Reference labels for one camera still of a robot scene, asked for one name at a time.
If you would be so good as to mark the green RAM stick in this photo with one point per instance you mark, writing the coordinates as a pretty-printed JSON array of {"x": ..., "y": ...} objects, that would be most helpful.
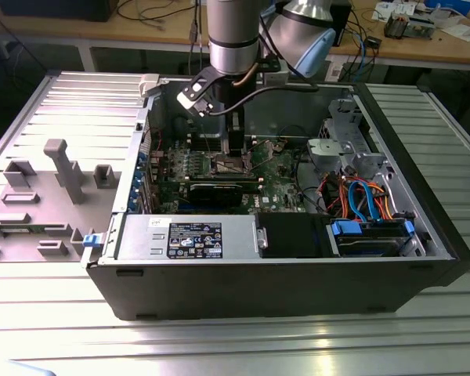
[{"x": 17, "y": 229}]

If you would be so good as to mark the grey circuit module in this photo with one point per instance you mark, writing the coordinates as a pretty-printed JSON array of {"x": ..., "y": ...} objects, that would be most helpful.
[{"x": 421, "y": 25}]

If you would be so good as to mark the black PC case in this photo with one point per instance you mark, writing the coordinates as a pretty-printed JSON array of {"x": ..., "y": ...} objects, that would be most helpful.
[{"x": 258, "y": 290}]

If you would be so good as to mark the metal heat sink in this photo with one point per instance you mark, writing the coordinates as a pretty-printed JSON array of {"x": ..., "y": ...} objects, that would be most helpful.
[{"x": 395, "y": 25}]

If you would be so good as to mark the black upright box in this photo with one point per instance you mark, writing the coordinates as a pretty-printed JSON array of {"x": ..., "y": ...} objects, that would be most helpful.
[{"x": 344, "y": 23}]

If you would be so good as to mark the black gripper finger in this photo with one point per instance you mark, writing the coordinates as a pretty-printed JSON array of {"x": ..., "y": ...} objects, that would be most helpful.
[{"x": 236, "y": 135}]

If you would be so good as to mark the CPU socket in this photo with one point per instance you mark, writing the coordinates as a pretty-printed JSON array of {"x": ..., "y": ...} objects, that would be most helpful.
[{"x": 229, "y": 168}]

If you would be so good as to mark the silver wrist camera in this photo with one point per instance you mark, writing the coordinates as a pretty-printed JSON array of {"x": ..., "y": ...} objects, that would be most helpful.
[{"x": 187, "y": 101}]

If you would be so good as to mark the green motherboard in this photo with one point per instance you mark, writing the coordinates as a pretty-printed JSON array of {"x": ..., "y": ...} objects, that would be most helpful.
[{"x": 276, "y": 188}]

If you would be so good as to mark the metal locking lever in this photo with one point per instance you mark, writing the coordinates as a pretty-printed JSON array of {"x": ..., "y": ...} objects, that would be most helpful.
[
  {"x": 208, "y": 145},
  {"x": 263, "y": 160}
]

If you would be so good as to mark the black plastic box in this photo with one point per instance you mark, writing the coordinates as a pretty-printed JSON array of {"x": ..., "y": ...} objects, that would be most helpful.
[{"x": 290, "y": 235}]

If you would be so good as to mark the wooden desk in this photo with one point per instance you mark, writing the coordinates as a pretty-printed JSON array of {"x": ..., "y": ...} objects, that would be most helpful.
[{"x": 102, "y": 29}]

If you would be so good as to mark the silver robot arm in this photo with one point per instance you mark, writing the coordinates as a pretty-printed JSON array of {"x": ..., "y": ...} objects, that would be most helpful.
[{"x": 233, "y": 31}]

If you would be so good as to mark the white paper sheet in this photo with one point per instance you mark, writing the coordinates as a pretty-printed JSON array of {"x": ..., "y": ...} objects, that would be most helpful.
[
  {"x": 384, "y": 9},
  {"x": 464, "y": 32}
]

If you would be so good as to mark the large black box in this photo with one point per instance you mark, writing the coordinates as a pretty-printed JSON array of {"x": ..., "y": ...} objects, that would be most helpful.
[{"x": 55, "y": 9}]

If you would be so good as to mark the pale blue teach pendant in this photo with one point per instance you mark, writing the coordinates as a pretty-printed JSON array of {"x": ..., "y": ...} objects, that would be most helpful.
[{"x": 27, "y": 371}]

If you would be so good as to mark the black graphics card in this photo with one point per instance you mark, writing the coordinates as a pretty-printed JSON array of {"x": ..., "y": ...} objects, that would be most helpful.
[{"x": 215, "y": 195}]

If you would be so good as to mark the blue disk carrier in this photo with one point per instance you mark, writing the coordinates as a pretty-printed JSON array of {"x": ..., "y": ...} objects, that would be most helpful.
[{"x": 344, "y": 228}]

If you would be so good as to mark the blue case latch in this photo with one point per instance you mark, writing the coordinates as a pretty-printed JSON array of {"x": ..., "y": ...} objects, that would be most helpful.
[{"x": 92, "y": 240}]

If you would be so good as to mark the pale grey case latch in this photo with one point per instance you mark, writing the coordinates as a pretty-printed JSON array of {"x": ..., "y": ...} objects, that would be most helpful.
[{"x": 149, "y": 84}]

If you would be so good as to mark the grey parts rack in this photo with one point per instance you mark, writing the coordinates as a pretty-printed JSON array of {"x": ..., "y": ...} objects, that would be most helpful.
[{"x": 43, "y": 213}]

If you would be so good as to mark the black hard disk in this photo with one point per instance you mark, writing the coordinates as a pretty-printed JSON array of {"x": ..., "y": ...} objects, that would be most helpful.
[{"x": 368, "y": 244}]

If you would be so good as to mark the metal disk bay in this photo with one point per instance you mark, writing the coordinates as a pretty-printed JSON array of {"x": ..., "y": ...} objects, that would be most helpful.
[{"x": 366, "y": 161}]

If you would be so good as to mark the silver power supply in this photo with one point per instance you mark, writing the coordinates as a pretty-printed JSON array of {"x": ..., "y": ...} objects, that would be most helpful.
[{"x": 149, "y": 243}]

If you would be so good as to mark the black RAM slot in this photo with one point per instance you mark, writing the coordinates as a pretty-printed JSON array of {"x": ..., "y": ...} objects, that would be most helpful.
[
  {"x": 219, "y": 141},
  {"x": 219, "y": 148},
  {"x": 219, "y": 145},
  {"x": 252, "y": 187},
  {"x": 252, "y": 183},
  {"x": 227, "y": 180},
  {"x": 227, "y": 176}
]

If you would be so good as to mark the small black adapter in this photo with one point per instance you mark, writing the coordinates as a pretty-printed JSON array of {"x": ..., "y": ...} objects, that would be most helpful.
[{"x": 373, "y": 42}]

